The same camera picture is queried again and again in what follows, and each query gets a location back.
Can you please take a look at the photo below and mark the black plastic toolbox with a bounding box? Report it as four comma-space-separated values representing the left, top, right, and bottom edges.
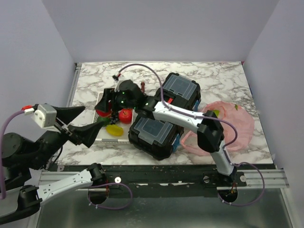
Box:
128, 73, 201, 161

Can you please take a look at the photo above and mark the blue foil wrapper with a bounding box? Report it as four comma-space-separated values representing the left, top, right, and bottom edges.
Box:
172, 100, 201, 153

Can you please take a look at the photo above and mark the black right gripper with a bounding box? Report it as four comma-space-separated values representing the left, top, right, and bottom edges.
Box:
96, 88, 137, 113

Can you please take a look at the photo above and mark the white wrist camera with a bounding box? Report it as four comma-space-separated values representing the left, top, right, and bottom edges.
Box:
32, 104, 58, 132
113, 73, 127, 92

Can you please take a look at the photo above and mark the green fake fruit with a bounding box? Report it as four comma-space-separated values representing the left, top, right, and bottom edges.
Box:
98, 116, 111, 127

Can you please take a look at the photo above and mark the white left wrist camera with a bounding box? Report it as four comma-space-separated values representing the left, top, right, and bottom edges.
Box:
32, 104, 58, 132

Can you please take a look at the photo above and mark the red fake apple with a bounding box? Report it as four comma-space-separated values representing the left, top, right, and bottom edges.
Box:
118, 109, 133, 124

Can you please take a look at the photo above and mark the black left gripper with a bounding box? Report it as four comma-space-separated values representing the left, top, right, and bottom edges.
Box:
28, 105, 106, 170

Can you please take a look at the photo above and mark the red fake pomegranate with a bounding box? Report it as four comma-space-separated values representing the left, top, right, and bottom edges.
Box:
95, 101, 112, 117

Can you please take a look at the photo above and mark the pink plastic bag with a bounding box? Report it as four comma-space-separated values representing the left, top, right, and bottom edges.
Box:
180, 101, 255, 157

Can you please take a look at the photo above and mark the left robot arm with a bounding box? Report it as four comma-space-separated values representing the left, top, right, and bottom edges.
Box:
0, 104, 106, 224

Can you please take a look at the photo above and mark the black mounting base plate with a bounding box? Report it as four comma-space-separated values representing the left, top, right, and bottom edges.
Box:
47, 163, 262, 199

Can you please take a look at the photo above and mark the black fake grape bunch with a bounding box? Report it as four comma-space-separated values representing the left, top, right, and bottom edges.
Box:
110, 112, 119, 125

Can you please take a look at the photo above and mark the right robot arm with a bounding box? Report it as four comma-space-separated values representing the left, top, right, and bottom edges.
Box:
95, 80, 237, 186

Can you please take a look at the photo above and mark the yellow fake fruit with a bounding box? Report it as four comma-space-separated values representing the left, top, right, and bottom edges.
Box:
105, 124, 124, 137

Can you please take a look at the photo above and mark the aluminium frame rail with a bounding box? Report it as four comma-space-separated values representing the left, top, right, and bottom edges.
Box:
26, 63, 290, 228

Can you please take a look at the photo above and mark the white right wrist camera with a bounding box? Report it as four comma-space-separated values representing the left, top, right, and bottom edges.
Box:
113, 73, 127, 92

